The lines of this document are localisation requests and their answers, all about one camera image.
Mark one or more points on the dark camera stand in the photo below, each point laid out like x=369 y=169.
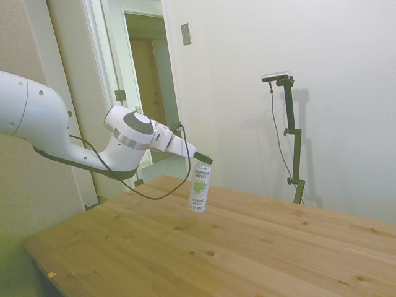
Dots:
x=296 y=154

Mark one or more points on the brown wooden hallway door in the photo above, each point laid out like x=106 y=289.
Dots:
x=148 y=77

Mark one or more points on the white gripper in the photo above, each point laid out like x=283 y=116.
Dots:
x=179 y=147

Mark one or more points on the door strike plate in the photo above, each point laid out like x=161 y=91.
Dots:
x=137 y=108

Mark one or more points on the small orange scrap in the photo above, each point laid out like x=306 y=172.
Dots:
x=52 y=273

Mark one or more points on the silver exterior camera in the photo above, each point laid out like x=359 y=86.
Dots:
x=277 y=76

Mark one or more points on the metal door hinge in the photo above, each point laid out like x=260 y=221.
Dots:
x=120 y=95

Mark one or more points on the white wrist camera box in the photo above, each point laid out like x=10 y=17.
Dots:
x=162 y=134

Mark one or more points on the white open door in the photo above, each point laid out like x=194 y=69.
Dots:
x=71 y=46

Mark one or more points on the coconut water bottle green cap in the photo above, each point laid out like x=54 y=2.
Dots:
x=199 y=185

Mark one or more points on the metal wall switch plate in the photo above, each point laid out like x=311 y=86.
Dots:
x=186 y=34

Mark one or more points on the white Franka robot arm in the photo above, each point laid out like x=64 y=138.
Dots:
x=37 y=114

